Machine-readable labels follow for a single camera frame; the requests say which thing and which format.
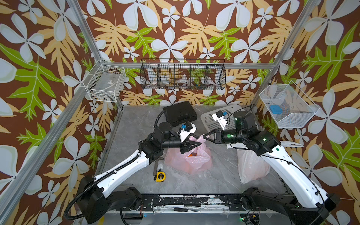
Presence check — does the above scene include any pink printed plastic bag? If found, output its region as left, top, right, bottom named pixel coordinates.
left=165, top=136, right=213, bottom=175

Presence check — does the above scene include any white plastic bag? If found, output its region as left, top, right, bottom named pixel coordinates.
left=237, top=140, right=304, bottom=184

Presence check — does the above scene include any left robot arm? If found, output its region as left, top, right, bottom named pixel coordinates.
left=63, top=108, right=201, bottom=224

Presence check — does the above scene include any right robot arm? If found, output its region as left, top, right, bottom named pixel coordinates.
left=203, top=110, right=340, bottom=225

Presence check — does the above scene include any white plastic perforated basket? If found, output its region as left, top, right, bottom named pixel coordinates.
left=200, top=105, right=256, bottom=131

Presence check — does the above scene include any black plastic tool case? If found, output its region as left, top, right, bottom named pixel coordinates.
left=163, top=101, right=197, bottom=127

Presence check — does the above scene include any yellow tape measure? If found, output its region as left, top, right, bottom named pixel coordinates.
left=154, top=171, right=166, bottom=182

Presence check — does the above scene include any large metal hex key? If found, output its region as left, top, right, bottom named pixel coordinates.
left=153, top=157, right=164, bottom=176

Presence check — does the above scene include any white tape roll in basket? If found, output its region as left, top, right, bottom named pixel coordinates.
left=176, top=79, right=190, bottom=87

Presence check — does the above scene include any blue object in basket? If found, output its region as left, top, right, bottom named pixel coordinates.
left=270, top=105, right=283, bottom=115

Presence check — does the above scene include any black screwdriver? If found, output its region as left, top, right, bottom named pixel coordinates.
left=173, top=207, right=201, bottom=212

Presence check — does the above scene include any white mesh basket right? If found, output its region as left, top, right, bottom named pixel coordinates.
left=260, top=81, right=320, bottom=129

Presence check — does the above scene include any yellow tape roll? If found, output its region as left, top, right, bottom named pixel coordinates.
left=97, top=216, right=105, bottom=225

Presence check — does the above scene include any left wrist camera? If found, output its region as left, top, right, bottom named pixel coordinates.
left=178, top=122, right=197, bottom=142

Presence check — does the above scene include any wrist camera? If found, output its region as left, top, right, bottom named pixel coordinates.
left=212, top=110, right=229, bottom=130
left=178, top=122, right=197, bottom=142

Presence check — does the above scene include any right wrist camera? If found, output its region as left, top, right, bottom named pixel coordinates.
left=212, top=110, right=229, bottom=130

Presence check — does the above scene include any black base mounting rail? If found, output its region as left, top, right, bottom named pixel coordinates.
left=116, top=194, right=266, bottom=212

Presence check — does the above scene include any black wire basket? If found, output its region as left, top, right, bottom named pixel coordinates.
left=139, top=59, right=226, bottom=90

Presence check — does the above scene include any white wire basket left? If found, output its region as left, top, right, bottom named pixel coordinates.
left=83, top=60, right=127, bottom=103

